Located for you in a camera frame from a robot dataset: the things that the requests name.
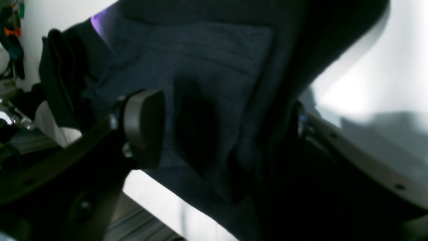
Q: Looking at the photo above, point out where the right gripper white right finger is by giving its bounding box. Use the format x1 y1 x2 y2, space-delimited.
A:
296 104 428 241

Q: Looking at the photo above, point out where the black T-shirt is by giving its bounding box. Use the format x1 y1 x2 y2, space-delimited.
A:
39 0 389 241

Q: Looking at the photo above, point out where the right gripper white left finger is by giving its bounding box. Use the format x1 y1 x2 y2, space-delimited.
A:
0 90 166 241

